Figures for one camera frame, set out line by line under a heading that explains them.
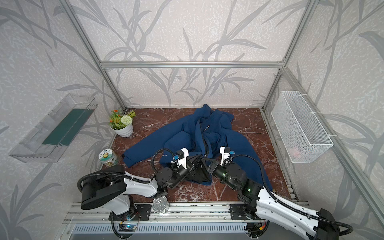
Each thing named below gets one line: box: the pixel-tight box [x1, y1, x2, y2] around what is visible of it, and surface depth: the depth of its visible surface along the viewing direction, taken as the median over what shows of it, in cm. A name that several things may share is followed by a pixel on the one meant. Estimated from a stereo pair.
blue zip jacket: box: [122, 104, 273, 191], surface depth 94 cm
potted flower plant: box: [109, 109, 137, 138], surface depth 96 cm
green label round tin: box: [98, 148, 119, 167], surface depth 88 cm
